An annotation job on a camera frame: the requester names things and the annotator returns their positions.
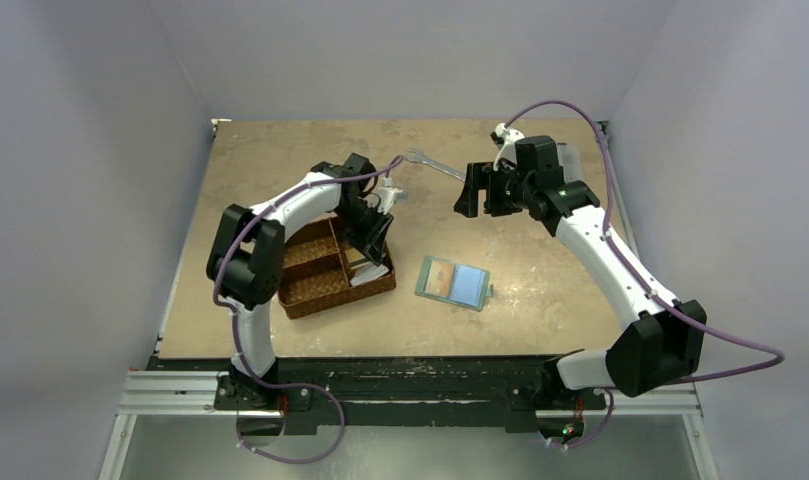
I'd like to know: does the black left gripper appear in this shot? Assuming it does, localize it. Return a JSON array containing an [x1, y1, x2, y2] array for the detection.
[[333, 200, 393, 266]]

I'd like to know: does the teal leather card holder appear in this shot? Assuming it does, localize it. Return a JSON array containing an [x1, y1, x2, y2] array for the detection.
[[414, 256, 494, 312]]

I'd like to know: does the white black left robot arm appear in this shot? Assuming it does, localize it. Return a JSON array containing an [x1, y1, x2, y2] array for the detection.
[[206, 154, 404, 409]]

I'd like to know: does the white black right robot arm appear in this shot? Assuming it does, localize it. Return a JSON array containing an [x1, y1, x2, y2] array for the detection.
[[454, 135, 707, 407]]

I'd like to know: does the stack of cards in basket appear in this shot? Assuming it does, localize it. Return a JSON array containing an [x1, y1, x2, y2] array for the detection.
[[344, 248, 390, 287]]

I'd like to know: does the brown woven divided basket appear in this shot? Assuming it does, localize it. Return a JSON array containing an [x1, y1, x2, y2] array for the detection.
[[278, 216, 397, 320]]

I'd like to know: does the silver open-end wrench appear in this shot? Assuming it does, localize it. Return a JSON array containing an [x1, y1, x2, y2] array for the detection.
[[405, 148, 466, 182]]

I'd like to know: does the clear plastic organizer box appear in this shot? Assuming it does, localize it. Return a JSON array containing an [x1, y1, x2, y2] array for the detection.
[[557, 143, 584, 183]]

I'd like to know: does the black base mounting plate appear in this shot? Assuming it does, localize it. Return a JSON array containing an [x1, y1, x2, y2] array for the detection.
[[147, 355, 609, 435]]

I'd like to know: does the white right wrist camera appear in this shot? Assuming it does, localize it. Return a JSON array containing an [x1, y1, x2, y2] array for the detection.
[[490, 123, 525, 171]]

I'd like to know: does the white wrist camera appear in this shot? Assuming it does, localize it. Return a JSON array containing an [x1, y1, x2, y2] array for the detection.
[[490, 123, 525, 171], [373, 177, 408, 214]]

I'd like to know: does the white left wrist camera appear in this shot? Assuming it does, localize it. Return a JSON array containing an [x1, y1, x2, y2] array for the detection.
[[373, 177, 408, 214]]

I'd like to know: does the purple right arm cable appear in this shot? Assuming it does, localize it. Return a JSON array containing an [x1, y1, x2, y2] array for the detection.
[[496, 99, 786, 452]]

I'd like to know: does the aluminium frame rail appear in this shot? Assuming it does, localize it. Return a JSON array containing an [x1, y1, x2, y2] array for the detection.
[[99, 367, 286, 480]]

